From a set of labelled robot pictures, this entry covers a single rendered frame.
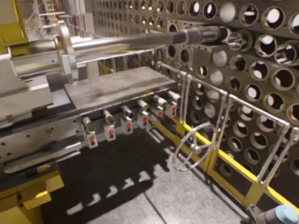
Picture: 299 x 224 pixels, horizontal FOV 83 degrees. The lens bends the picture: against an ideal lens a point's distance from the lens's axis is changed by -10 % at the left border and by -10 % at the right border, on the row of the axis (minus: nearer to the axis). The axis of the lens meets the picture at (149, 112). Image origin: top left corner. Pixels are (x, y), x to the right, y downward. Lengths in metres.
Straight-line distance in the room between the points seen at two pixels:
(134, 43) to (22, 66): 0.69
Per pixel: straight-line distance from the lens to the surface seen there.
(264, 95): 2.45
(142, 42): 1.35
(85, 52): 1.20
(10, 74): 1.46
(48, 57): 1.14
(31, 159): 1.67
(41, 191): 1.54
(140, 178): 2.16
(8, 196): 1.65
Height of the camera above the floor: 1.72
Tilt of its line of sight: 33 degrees down
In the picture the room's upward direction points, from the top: straight up
